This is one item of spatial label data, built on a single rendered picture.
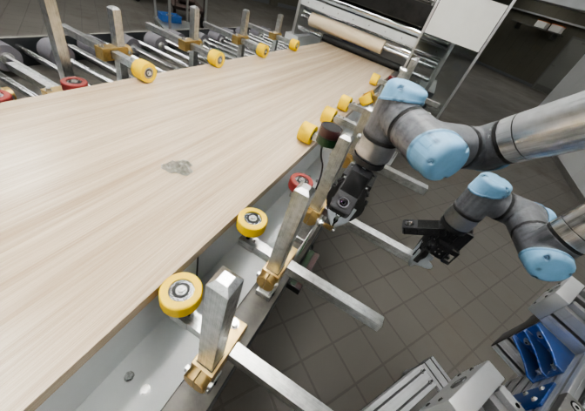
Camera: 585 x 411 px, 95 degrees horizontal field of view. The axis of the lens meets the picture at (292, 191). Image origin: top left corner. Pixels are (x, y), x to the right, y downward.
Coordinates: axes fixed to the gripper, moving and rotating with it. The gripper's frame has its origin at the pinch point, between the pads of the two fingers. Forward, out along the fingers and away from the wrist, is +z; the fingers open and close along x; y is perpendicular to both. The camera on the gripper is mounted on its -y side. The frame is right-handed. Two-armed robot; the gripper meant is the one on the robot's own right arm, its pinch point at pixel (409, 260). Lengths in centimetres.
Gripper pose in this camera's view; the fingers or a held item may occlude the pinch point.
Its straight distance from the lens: 96.1
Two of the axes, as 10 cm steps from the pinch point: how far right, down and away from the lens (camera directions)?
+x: 4.5, -4.8, 7.5
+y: 8.6, 4.8, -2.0
